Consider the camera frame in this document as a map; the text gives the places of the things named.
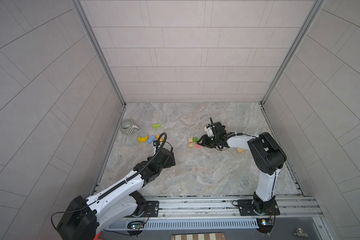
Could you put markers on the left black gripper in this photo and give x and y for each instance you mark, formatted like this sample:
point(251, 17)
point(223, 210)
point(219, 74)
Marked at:
point(168, 163)

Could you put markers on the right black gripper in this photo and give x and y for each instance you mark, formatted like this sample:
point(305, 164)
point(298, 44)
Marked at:
point(204, 139)

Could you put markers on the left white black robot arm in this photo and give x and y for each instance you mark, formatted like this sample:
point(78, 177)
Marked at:
point(85, 218)

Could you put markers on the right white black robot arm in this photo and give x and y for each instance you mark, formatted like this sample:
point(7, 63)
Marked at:
point(268, 157)

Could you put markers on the blue wood block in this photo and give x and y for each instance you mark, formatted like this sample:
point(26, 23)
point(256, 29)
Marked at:
point(151, 139)

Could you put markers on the yellow arch wood block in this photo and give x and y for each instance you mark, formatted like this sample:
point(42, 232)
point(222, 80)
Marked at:
point(143, 139)

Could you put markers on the natural long wood block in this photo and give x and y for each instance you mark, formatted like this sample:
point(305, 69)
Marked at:
point(240, 150)

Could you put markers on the lime green long block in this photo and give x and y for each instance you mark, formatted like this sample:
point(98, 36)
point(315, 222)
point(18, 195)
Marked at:
point(156, 126)

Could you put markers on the grey ribbed ceramic mug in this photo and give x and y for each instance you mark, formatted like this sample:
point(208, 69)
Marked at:
point(127, 127)

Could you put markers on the left green circuit board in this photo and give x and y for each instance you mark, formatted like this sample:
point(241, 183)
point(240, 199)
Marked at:
point(135, 226)

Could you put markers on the green circuit board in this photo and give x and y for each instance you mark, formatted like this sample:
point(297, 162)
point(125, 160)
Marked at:
point(135, 226)
point(265, 225)

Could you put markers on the red white object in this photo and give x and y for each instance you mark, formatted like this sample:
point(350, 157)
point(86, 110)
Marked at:
point(97, 237)

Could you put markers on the striped wood board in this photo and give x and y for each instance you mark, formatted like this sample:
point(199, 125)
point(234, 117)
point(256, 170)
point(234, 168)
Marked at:
point(207, 236)

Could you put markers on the right green circuit board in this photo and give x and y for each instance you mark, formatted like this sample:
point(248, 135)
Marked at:
point(265, 225)

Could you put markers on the small metal clamp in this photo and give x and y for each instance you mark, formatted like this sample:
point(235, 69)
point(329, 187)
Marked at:
point(300, 233)

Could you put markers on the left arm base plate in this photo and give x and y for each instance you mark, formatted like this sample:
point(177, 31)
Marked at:
point(149, 208)

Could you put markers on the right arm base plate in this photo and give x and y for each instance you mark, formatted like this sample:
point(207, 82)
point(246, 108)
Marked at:
point(258, 208)

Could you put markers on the grey slotted cable duct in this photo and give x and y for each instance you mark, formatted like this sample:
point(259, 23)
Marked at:
point(200, 224)

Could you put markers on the aluminium mounting rail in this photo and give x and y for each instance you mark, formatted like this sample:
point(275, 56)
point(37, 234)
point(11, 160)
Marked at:
point(225, 207)

